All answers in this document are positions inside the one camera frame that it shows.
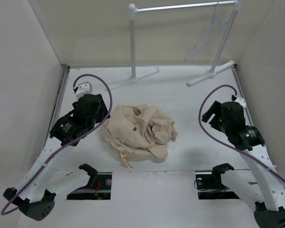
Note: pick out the white clothes rack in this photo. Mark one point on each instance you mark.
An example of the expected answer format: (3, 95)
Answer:
(215, 68)

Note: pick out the beige trousers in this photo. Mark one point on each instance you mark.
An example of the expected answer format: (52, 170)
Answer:
(139, 133)

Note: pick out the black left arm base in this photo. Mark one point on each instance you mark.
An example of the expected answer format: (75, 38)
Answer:
(97, 188)

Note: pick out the light blue wire hanger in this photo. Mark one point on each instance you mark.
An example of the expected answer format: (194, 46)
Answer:
(210, 34)

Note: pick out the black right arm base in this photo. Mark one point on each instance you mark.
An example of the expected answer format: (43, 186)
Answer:
(208, 189)

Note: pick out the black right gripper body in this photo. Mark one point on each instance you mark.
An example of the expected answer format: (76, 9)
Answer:
(223, 124)

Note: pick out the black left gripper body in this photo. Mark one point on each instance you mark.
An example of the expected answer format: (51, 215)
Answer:
(102, 114)

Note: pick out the aluminium table edge rail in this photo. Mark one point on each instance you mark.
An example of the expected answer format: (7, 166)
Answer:
(59, 96)

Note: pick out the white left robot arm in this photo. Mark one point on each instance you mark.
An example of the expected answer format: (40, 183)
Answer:
(35, 195)

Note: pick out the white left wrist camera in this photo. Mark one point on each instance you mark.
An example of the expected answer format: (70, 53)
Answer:
(82, 89)

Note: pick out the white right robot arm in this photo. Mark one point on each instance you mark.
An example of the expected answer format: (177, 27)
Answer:
(267, 201)

